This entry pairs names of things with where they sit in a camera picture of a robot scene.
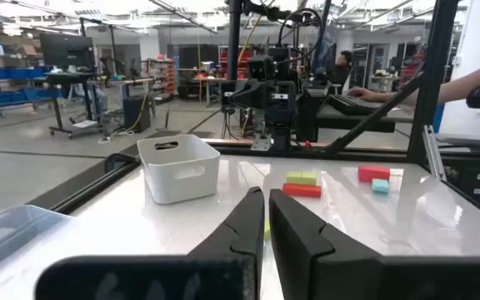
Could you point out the black rolling stand desk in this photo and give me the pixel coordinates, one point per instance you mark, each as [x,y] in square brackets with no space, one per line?
[73,104]

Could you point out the shelf with red bins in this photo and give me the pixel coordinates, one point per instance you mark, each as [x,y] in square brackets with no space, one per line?
[167,79]

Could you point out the black monitor on stand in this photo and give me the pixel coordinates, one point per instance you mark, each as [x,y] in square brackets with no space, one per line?
[67,51]

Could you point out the green block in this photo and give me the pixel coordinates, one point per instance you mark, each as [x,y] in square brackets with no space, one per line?
[301,179]
[267,230]

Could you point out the black tripod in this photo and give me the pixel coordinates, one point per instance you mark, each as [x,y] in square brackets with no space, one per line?
[227,123]

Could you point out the black side desk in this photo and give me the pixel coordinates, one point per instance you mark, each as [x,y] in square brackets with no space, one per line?
[361,121]

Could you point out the clear plastic bin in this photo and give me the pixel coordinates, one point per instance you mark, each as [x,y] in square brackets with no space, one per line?
[11,233]

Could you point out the black rounded case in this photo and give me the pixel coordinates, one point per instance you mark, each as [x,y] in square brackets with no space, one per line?
[121,160]

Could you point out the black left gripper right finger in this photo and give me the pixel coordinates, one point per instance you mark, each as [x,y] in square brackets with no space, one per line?
[306,266]

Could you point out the white plastic bin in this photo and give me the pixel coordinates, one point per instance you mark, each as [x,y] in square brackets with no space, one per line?
[181,183]

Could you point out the black hazard-striped floor mat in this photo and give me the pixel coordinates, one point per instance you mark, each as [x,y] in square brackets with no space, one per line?
[161,133]

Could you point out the red block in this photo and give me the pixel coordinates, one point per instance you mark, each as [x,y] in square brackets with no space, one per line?
[301,191]
[373,171]

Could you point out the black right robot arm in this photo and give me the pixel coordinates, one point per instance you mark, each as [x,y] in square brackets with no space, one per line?
[281,125]

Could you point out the black keyboard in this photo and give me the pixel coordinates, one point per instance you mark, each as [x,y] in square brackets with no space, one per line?
[354,104]

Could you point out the person's hand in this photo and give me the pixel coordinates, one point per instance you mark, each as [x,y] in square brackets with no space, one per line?
[363,94]

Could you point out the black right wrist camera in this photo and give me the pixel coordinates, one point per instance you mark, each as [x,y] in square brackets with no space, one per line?
[261,68]

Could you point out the teal block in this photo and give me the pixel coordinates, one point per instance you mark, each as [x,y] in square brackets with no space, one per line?
[380,186]

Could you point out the silver aluminium bracket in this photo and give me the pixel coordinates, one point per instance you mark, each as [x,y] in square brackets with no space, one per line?
[433,152]

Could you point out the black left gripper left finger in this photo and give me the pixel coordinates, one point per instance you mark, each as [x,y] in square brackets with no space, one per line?
[223,275]

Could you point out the person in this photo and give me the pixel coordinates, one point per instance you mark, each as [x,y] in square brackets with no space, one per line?
[461,85]
[341,71]

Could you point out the black computer tower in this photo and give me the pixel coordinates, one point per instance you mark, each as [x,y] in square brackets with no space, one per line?
[136,114]

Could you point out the blue storage bins shelf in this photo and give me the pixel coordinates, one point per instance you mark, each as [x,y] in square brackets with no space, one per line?
[11,73]

